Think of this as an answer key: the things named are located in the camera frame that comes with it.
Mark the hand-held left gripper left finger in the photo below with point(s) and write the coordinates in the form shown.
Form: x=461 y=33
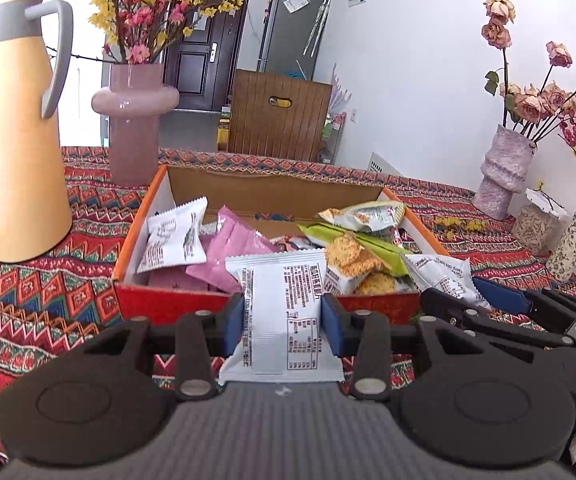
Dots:
x=233 y=322

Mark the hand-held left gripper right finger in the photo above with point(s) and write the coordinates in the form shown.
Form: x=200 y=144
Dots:
x=330 y=325

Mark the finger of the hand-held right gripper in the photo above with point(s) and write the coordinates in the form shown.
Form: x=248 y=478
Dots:
x=498 y=330
x=503 y=295

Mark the white snack packet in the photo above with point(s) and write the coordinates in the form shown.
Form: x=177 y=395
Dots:
x=283 y=305
x=173 y=240

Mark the red cardboard box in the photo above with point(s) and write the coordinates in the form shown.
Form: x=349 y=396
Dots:
x=178 y=305

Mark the white cookie packet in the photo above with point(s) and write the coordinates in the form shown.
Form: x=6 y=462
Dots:
x=443 y=272

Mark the yellow silver snack packet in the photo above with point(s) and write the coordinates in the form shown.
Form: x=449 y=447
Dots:
x=363 y=217

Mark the fallen yellow petals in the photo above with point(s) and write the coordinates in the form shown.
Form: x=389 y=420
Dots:
x=460 y=225

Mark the floral patterned vase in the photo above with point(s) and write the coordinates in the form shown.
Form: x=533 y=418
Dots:
x=570 y=245

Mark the printed pink snack packet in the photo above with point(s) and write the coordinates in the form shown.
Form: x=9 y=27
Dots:
x=293 y=244

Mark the green snack packet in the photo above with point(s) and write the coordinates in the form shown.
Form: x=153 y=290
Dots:
x=390 y=257

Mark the textured pale vase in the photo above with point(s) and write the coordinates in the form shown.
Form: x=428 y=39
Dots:
x=503 y=175

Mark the storage rack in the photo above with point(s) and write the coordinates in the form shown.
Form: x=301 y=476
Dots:
x=330 y=135

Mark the patterned tablecloth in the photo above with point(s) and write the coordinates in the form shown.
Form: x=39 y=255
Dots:
x=43 y=300

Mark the dried pink roses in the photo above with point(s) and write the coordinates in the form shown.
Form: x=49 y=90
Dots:
x=533 y=100

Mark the wooden chair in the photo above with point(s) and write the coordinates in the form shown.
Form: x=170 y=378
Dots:
x=278 y=125

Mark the pink vase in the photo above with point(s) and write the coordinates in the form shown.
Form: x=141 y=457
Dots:
x=133 y=125

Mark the dark door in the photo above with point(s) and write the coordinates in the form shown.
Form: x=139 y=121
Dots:
x=198 y=60

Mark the yellow thermos jug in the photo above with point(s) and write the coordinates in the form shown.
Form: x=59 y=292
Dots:
x=13 y=160

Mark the grey refrigerator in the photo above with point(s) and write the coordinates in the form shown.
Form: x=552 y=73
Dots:
x=283 y=35

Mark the white umbrella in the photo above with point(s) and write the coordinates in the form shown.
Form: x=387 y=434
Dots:
x=318 y=25

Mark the pink and yellow flower branches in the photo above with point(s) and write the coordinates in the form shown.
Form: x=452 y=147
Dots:
x=158 y=5

